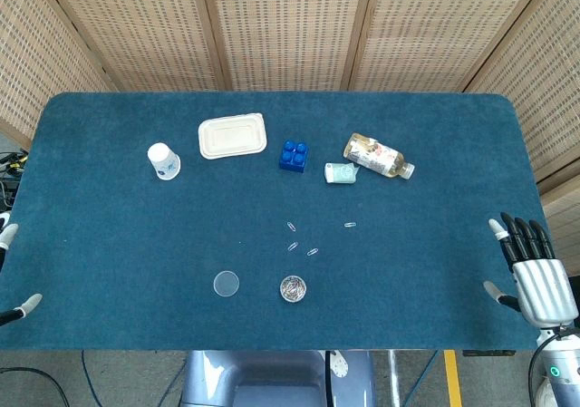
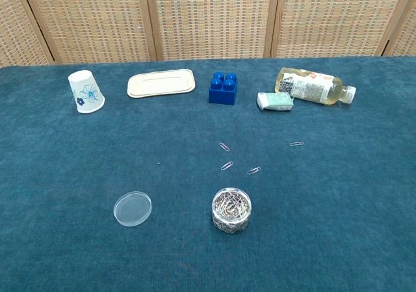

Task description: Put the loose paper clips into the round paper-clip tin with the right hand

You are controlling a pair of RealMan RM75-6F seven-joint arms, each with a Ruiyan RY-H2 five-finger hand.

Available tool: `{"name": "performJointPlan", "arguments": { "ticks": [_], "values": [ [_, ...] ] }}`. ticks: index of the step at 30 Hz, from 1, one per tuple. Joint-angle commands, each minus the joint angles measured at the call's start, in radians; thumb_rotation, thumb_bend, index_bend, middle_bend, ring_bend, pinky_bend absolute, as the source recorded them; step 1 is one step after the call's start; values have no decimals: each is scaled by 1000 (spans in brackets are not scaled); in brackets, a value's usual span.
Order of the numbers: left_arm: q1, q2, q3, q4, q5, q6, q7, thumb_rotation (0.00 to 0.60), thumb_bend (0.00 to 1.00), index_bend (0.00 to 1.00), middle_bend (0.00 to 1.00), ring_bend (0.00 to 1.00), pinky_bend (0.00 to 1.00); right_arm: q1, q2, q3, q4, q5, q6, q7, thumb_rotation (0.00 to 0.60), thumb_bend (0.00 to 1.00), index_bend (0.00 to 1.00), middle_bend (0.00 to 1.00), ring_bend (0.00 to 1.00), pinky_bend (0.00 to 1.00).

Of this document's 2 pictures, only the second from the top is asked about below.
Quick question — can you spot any clear round plastic lid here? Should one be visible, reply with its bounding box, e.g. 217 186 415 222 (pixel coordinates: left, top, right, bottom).
113 191 153 228

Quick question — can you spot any clear jar of paperclips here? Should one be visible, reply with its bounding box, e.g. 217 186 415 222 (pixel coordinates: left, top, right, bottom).
211 188 253 235

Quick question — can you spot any blue toy building block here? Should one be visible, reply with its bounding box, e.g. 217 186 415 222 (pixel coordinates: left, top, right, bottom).
208 72 239 106

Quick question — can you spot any green white tissue pack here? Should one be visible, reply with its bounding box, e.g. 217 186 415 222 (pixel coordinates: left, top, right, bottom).
257 92 295 112

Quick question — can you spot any woven wooden folding screen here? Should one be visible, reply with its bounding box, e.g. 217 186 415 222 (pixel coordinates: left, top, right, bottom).
0 0 416 69

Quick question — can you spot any clear yellow liquid bottle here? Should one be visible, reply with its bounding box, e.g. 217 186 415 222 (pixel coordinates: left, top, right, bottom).
275 66 358 105

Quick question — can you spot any beige rectangular tray lid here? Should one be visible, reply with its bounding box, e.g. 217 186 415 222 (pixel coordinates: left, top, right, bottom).
127 68 197 99

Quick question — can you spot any white floral paper cup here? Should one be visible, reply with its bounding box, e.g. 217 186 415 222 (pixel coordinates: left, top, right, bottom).
67 70 106 114

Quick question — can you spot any blue table cloth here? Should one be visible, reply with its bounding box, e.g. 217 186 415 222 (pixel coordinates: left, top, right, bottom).
0 56 416 292

